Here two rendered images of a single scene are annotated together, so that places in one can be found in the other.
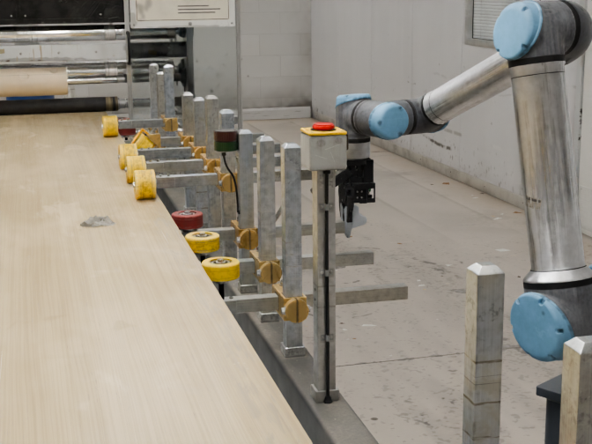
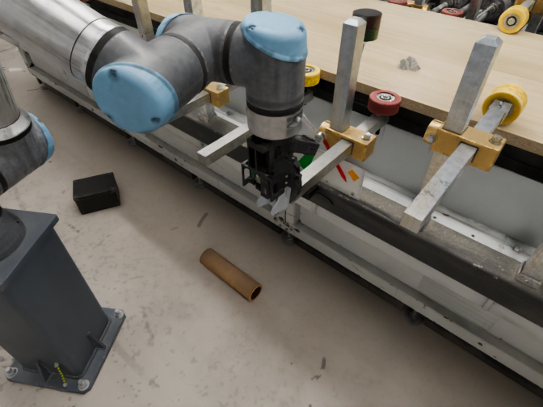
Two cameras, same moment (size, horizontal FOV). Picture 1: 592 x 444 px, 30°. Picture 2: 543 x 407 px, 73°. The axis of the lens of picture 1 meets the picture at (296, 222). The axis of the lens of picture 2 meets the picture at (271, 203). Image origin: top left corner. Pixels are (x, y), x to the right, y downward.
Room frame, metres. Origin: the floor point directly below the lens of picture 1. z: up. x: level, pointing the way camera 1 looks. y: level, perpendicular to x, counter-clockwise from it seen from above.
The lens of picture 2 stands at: (3.25, -0.47, 1.36)
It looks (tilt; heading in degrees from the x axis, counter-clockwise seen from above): 44 degrees down; 144
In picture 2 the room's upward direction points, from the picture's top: straight up
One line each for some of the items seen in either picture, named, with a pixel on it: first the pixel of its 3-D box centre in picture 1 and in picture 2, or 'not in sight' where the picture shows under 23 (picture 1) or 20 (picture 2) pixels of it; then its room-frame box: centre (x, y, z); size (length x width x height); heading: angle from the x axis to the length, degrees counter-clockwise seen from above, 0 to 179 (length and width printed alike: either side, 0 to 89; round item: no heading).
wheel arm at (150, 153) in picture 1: (203, 150); not in sight; (3.49, 0.29, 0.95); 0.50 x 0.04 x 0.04; 104
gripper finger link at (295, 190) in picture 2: not in sight; (289, 183); (2.84, -0.13, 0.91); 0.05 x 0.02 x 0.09; 14
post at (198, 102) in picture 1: (200, 172); not in sight; (3.44, 0.30, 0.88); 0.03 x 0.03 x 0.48; 14
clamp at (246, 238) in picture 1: (243, 234); (346, 138); (2.74, 0.14, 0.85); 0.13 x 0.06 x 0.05; 14
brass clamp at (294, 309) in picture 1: (290, 302); (208, 91); (2.25, 0.01, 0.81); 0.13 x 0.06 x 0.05; 14
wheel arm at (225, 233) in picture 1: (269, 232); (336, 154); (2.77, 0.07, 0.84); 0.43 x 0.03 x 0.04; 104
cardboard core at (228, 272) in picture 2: not in sight; (229, 273); (2.38, -0.06, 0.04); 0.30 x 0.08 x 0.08; 14
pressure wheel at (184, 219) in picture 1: (188, 233); (380, 115); (2.72, 0.28, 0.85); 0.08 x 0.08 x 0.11
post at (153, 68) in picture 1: (155, 119); not in sight; (4.66, 0.60, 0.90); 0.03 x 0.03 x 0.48; 14
